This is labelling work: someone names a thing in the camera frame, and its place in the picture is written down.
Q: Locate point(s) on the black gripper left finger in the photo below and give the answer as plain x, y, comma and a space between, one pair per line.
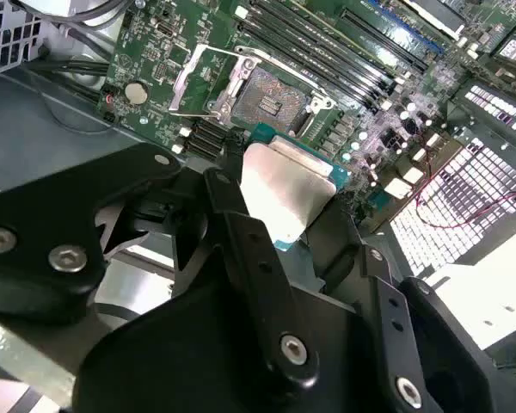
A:
47, 206

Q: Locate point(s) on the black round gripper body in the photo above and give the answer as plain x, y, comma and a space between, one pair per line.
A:
176, 365

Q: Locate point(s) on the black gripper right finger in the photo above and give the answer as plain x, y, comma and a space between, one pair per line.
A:
395, 327

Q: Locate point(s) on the silver topped CPU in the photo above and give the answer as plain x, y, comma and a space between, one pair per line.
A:
284, 189

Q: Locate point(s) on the metal socket cover frame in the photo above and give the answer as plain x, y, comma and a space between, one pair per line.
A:
185, 79

